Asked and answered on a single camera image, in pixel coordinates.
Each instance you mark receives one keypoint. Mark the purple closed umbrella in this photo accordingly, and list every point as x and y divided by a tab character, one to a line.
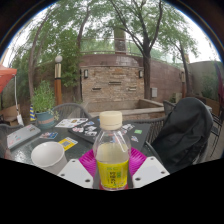
220	83

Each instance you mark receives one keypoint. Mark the grey wall box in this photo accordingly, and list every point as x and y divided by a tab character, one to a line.
154	92

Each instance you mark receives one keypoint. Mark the black metal chair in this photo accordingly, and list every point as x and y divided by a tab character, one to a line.
218	130

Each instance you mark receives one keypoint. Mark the yellow card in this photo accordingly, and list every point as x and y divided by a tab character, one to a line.
68	143

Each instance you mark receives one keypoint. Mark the blue sticker card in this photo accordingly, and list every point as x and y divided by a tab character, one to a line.
48	135

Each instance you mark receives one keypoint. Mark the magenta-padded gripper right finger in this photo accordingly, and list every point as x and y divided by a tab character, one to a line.
150	171

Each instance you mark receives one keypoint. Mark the black jacket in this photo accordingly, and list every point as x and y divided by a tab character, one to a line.
183	133

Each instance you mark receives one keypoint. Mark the yellow-labelled clear drink bottle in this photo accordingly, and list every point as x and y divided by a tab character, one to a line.
112	166

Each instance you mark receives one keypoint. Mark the black laptop with stickers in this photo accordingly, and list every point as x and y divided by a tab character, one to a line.
86	136

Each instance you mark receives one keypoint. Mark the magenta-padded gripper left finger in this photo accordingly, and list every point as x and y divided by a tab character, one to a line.
75	173

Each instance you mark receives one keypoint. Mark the orange patio umbrella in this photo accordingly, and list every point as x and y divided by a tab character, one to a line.
6	75

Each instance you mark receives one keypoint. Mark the wooden bench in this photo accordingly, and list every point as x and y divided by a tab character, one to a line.
10	114

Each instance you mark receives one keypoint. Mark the white ceramic mug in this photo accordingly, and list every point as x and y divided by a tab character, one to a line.
48	156

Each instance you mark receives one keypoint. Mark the black wall lamp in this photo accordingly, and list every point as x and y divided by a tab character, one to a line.
86	73
140	74

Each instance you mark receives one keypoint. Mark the yellow blue striped cone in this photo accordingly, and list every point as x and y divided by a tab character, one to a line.
32	114

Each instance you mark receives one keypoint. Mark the green plant in blue pot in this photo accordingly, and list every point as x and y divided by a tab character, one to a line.
43	100

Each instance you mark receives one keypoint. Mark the white sticker sheet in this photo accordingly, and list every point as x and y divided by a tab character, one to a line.
70	123

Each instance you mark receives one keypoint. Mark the forked trunk tree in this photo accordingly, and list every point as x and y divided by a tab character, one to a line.
147	80

